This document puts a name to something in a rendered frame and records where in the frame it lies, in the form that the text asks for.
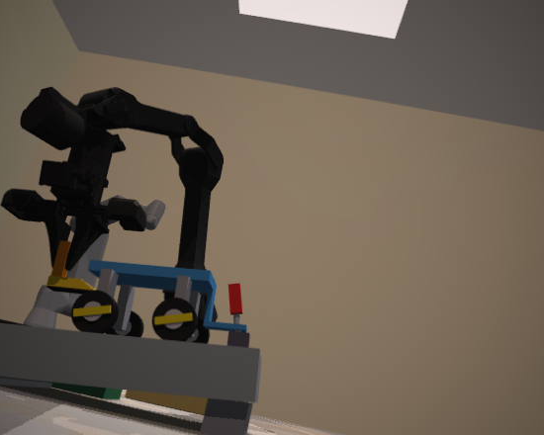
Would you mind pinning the red-headed stop pin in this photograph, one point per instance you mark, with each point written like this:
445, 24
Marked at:
235, 305

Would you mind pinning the green tray rim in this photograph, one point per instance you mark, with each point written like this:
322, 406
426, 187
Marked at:
103, 393

